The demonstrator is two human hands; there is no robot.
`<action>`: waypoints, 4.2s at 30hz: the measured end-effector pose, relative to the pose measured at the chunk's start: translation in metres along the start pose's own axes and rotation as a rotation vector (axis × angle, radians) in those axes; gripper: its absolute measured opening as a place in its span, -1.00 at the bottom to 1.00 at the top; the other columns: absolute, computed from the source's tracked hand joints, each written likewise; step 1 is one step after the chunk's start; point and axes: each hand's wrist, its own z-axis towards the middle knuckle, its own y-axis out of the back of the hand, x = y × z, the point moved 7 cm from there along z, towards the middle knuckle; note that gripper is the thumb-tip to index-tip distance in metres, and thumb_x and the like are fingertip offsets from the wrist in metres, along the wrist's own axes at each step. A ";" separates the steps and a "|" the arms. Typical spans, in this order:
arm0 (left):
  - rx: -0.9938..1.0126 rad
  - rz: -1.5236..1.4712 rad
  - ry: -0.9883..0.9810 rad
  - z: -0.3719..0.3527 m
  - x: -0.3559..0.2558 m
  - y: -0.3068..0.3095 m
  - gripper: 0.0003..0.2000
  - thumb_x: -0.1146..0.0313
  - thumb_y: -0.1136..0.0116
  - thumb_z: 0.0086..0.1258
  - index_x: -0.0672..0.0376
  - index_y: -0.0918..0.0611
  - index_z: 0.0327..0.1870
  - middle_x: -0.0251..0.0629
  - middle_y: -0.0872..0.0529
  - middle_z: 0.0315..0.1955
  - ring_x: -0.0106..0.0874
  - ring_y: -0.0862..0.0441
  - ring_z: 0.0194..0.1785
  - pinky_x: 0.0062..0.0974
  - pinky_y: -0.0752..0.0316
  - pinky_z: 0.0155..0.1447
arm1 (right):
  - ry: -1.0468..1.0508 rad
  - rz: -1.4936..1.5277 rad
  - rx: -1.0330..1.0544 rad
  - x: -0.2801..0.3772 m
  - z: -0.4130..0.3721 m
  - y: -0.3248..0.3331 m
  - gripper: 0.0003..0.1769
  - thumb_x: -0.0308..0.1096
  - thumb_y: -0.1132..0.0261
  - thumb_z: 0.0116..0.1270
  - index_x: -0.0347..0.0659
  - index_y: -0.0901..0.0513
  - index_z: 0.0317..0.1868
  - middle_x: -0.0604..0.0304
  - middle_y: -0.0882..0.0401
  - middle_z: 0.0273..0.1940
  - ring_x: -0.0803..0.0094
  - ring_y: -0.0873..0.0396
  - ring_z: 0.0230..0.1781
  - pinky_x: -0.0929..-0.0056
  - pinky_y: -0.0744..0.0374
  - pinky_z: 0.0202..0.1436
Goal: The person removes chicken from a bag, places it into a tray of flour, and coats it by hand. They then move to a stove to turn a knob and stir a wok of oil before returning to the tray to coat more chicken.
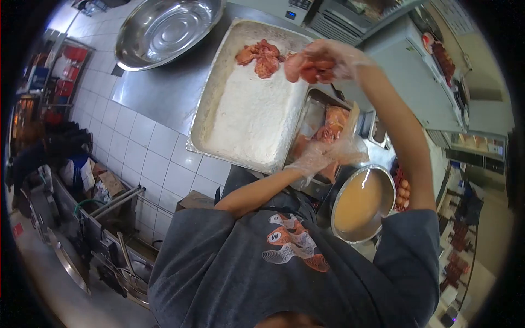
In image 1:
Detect small metal insert pan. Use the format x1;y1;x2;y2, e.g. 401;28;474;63
357;111;391;149

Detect metal bowl of batter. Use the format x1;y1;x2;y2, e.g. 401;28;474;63
330;164;397;245

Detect steel sink counter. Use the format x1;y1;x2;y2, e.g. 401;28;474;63
25;164;174;309

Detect brown cardboard box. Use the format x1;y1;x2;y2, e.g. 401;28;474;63
176;190;216;212

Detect person's right fingers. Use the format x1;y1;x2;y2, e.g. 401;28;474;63
303;40;343;83

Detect orange liquid batter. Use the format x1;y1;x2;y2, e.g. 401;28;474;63
334;169;392;233

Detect grey device with blue display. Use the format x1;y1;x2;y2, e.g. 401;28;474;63
230;0;317;26

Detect stainless steel appliance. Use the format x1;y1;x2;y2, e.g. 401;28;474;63
308;0;427;46

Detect person's left fingers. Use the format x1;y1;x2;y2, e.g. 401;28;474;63
323;135;371;166

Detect rack of goods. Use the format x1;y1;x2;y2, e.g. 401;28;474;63
435;164;485;325

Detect white flour heap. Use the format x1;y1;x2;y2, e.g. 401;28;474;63
205;61;309;165

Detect white chest freezer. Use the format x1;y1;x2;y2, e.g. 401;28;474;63
361;16;469;133

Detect person's right hand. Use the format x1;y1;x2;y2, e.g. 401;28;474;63
303;39;373;83

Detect shelf with red containers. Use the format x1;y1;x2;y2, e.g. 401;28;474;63
40;37;96;124

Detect person's left hand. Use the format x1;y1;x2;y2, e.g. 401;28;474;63
284;134;371;188

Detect person's body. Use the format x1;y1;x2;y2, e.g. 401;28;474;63
148;164;441;328

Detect glass display counter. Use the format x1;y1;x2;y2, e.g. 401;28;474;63
427;129;509;165

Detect metal tray of chicken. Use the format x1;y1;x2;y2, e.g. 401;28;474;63
284;87;372;201

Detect pile of marinated raw chicken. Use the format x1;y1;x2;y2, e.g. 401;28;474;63
292;104;352;184

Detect tray of brown eggs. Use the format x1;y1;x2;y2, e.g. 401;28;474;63
391;163;412;212

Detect raw marinated chicken piece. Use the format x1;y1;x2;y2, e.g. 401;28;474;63
284;52;336;84
235;44;261;66
253;39;286;80

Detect large metal flour tray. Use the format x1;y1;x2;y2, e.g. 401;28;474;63
186;17;318;175

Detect large empty steel bowl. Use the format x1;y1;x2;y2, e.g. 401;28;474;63
114;0;227;73

